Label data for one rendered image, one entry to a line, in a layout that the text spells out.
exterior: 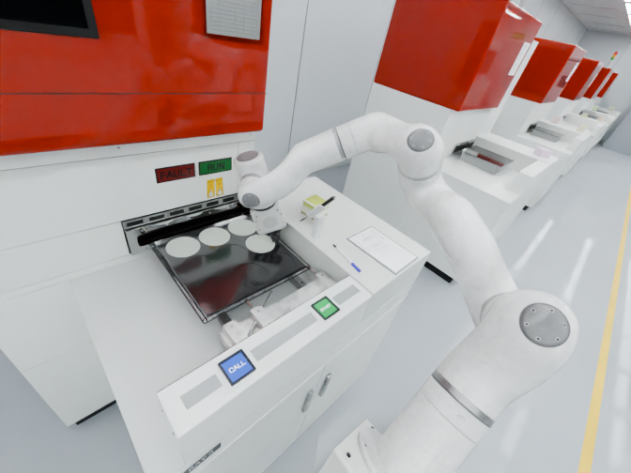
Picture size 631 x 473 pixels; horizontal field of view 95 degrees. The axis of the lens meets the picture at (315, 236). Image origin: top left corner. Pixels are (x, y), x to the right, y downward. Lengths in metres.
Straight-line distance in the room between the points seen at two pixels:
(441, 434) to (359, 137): 0.64
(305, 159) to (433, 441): 0.66
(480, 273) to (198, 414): 0.60
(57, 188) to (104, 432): 1.12
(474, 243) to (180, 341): 0.74
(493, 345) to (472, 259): 0.17
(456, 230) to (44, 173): 0.93
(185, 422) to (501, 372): 0.54
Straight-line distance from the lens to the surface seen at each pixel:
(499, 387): 0.62
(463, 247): 0.65
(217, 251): 0.99
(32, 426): 1.86
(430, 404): 0.63
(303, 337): 0.72
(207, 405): 0.64
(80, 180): 0.95
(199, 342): 0.87
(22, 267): 1.06
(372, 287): 0.87
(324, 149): 0.79
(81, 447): 1.75
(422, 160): 0.65
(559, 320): 0.58
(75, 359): 1.38
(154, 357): 0.87
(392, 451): 0.65
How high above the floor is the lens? 1.55
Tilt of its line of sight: 37 degrees down
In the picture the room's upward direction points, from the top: 13 degrees clockwise
